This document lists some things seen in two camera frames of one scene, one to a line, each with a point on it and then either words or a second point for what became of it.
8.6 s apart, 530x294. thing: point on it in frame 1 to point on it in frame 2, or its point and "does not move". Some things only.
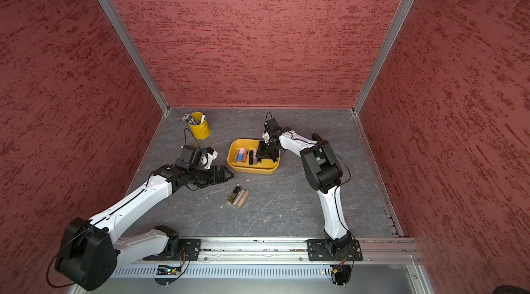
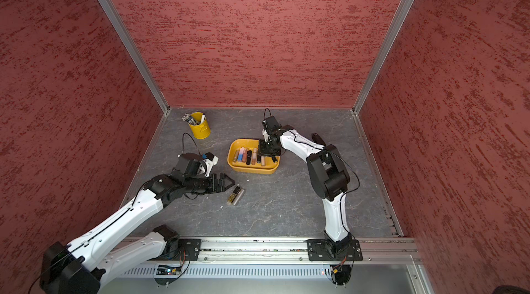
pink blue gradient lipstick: [240, 154] does not move
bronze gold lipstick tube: [236, 154] does not move
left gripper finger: [225, 174] to [222, 188]
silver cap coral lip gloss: [245, 154] does not move
